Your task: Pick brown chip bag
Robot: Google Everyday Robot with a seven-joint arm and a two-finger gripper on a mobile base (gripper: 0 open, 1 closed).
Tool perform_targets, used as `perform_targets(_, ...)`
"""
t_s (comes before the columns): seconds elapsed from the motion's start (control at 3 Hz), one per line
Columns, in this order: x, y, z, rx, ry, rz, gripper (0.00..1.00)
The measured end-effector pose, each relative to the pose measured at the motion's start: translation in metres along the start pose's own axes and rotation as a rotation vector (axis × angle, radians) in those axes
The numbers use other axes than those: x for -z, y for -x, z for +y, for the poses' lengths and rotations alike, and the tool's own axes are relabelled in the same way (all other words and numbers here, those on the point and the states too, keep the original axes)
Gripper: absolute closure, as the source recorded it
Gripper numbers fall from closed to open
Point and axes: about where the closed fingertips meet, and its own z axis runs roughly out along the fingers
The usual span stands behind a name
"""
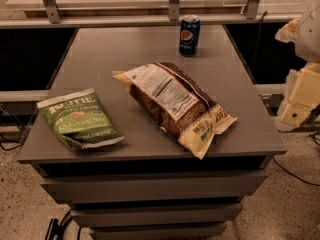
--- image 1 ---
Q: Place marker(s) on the green jalapeno chip bag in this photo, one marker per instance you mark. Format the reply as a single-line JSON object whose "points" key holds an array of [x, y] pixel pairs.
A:
{"points": [[78, 120]]}

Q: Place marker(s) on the blue Pepsi can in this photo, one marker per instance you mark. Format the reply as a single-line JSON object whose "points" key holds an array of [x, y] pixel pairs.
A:
{"points": [[189, 35]]}

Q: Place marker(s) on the grey drawer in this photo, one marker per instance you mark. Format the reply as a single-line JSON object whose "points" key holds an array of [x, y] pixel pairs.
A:
{"points": [[160, 215], [148, 187], [155, 232]]}

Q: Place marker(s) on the grey drawer cabinet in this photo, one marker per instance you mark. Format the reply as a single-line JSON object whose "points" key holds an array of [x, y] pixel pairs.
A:
{"points": [[96, 53]]}

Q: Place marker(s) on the middle grey drawer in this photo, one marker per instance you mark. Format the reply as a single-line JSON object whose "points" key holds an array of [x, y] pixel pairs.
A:
{"points": [[160, 215]]}

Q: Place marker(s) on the glass metal railing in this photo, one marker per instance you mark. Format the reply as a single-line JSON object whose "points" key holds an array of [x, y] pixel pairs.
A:
{"points": [[106, 13]]}

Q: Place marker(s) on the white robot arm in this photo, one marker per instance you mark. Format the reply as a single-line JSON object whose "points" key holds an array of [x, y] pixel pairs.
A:
{"points": [[302, 93]]}

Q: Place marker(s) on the bottom grey drawer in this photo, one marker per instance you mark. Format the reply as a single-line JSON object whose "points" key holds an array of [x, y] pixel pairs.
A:
{"points": [[155, 232]]}

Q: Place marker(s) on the brown chip bag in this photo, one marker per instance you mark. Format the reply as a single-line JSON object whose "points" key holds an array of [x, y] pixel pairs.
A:
{"points": [[177, 104]]}

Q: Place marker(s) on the top grey drawer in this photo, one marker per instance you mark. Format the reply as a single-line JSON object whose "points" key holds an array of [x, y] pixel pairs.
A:
{"points": [[148, 187]]}

